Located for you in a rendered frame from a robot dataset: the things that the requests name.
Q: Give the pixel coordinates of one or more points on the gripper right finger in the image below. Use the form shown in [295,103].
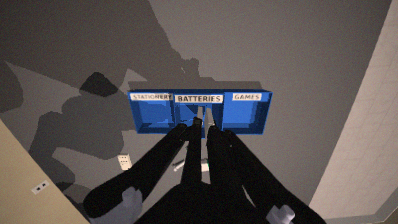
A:
[270,197]

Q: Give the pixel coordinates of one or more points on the green and white eraser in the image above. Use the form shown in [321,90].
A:
[205,165]

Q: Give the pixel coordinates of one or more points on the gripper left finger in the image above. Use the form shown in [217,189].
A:
[120,199]

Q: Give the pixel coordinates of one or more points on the cream domino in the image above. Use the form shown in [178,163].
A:
[125,161]

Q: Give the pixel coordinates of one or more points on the blue rack of three labelled bins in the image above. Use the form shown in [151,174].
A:
[245,111]

